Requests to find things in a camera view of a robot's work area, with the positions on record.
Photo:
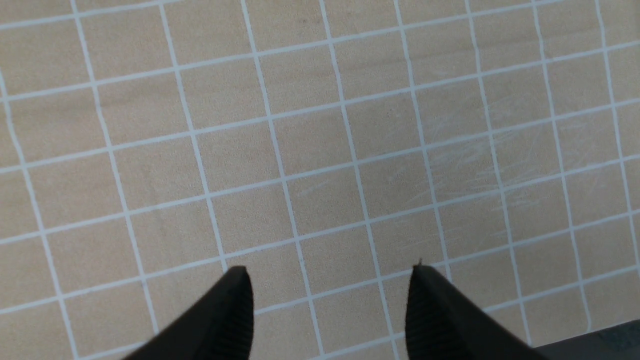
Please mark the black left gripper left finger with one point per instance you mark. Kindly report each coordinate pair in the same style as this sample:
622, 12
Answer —
219, 326

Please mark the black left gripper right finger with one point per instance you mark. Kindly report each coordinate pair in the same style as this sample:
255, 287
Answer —
443, 324

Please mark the checkered beige tablecloth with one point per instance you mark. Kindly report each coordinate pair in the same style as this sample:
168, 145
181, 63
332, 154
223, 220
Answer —
147, 146

